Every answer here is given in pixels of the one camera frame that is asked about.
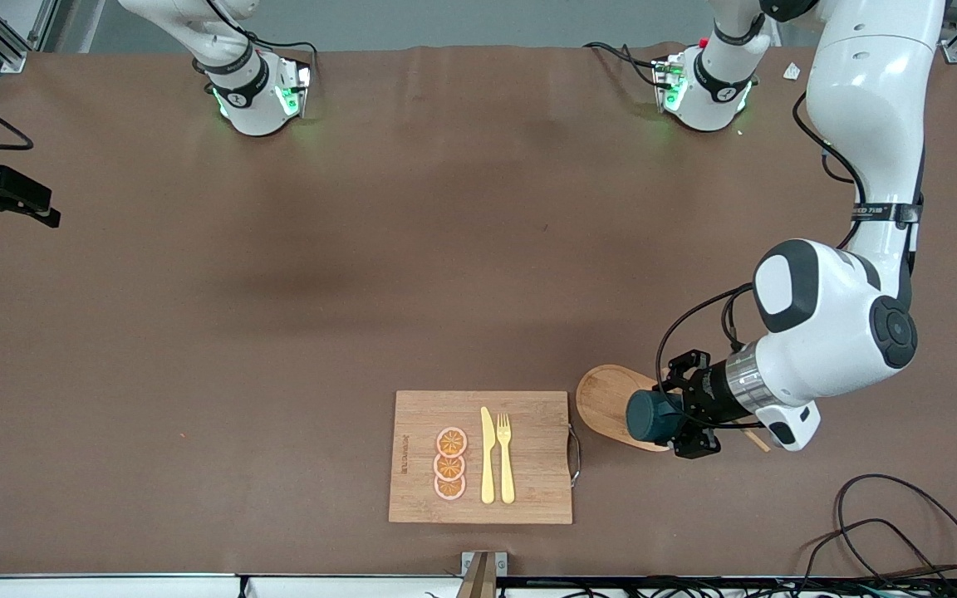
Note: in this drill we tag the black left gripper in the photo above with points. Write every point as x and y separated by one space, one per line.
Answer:
709 394

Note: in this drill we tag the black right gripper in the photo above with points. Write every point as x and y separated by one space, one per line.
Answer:
5 192

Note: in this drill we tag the teal ceramic cup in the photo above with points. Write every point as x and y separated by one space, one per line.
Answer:
649 415

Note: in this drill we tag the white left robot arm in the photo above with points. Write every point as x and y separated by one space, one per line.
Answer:
869 100

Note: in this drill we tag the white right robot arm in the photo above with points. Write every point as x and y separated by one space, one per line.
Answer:
254 100

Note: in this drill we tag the wooden mug tree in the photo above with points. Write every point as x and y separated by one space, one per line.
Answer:
607 399

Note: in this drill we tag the bamboo cutting board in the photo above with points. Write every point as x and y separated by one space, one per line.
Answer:
528 465

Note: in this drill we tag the yellow plastic fork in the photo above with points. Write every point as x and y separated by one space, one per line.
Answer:
507 473

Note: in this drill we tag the yellow plastic knife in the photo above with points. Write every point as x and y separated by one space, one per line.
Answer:
488 465

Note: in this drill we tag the orange slice toy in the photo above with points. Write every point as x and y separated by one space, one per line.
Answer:
451 441
449 490
449 469

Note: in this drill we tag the small white paper tag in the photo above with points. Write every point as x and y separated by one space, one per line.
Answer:
792 71

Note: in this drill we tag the metal post with bracket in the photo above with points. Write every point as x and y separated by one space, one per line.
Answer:
483 573

